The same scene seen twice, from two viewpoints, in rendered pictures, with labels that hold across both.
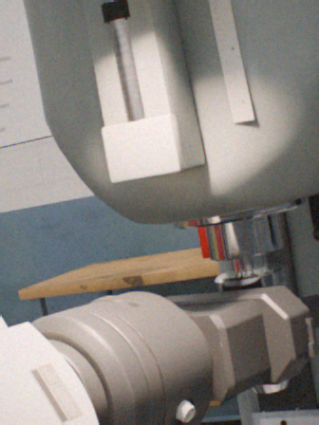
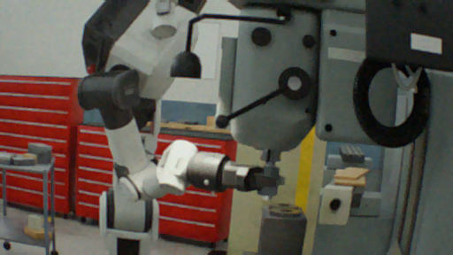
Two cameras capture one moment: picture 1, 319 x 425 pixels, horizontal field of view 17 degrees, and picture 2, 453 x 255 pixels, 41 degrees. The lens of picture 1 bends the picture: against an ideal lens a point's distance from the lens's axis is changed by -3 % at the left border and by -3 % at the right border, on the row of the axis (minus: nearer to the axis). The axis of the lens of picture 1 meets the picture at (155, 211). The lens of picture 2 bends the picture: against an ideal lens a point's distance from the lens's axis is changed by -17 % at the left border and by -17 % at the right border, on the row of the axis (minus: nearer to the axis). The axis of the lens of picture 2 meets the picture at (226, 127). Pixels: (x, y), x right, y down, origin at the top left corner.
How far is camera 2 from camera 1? 1.59 m
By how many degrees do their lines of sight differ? 75
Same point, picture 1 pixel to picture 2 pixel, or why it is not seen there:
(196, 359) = (211, 172)
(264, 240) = (263, 157)
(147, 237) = not seen: outside the picture
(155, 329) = (207, 161)
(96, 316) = (202, 154)
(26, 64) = not seen: outside the picture
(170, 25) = (227, 94)
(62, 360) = (187, 158)
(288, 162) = (237, 135)
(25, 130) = not seen: outside the picture
